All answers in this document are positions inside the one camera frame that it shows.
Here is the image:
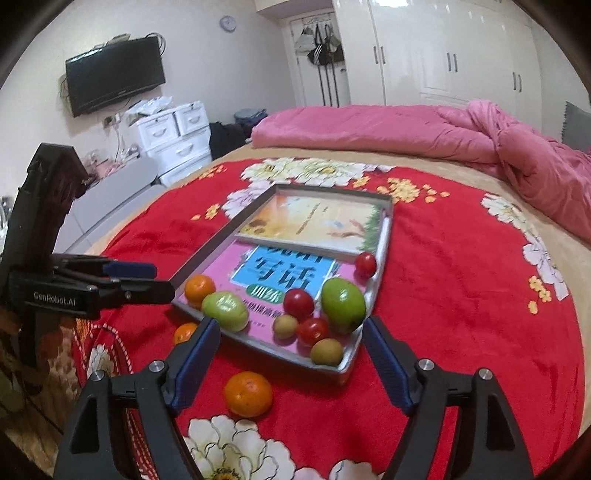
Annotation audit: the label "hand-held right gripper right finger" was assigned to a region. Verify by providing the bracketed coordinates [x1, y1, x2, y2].
[363, 316, 535, 480]

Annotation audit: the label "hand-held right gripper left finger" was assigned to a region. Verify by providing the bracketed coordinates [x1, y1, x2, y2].
[54, 316, 222, 480]

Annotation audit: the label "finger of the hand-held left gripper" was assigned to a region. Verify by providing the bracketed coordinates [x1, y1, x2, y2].
[48, 253, 157, 282]
[69, 274, 176, 306]

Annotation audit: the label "orange mandarin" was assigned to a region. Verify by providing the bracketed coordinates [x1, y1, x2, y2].
[185, 274, 217, 305]
[224, 371, 273, 419]
[173, 322, 199, 347]

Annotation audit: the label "small green jujube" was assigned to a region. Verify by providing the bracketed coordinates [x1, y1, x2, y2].
[201, 291, 250, 333]

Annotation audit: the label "large green jujube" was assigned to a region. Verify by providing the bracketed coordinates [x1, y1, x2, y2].
[321, 278, 367, 335]

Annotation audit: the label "shallow grey cardboard box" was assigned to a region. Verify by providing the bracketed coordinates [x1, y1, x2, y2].
[169, 183, 394, 387]

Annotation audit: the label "red cherry tomato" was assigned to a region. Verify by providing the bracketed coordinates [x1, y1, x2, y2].
[355, 251, 378, 279]
[298, 318, 329, 346]
[283, 288, 315, 320]

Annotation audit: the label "grey padded bench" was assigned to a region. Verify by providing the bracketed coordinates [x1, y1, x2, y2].
[53, 157, 162, 254]

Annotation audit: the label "pink workbook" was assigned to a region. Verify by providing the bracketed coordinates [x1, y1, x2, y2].
[185, 240, 370, 356]

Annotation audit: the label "red floral blanket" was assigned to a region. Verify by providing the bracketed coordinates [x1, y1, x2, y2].
[60, 157, 580, 480]

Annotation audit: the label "pink cloth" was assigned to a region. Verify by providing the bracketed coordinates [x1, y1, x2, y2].
[88, 148, 139, 178]

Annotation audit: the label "white drawer cabinet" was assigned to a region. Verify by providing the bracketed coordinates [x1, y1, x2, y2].
[127, 102, 214, 188]

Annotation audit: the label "black floor bag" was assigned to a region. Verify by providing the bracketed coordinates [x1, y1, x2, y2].
[209, 121, 250, 160]

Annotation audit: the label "white crumpled bags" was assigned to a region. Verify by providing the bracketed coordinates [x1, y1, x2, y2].
[126, 96, 175, 116]

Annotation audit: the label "yellow sunflower book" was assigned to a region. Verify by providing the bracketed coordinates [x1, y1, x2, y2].
[235, 193, 386, 254]

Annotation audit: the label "dark round basket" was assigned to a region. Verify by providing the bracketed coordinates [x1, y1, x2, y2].
[234, 108, 269, 134]

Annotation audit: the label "pink quilt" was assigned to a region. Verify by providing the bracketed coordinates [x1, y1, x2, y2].
[250, 98, 591, 245]

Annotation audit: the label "black handbag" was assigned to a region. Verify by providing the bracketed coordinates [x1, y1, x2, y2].
[323, 25, 345, 64]

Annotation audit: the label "grey padded headboard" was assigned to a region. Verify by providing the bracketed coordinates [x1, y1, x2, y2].
[561, 102, 591, 153]

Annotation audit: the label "white wardrobe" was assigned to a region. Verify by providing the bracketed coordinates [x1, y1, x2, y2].
[332, 0, 543, 132]

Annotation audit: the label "black wall television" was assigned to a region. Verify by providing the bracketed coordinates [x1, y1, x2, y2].
[65, 36, 167, 118]

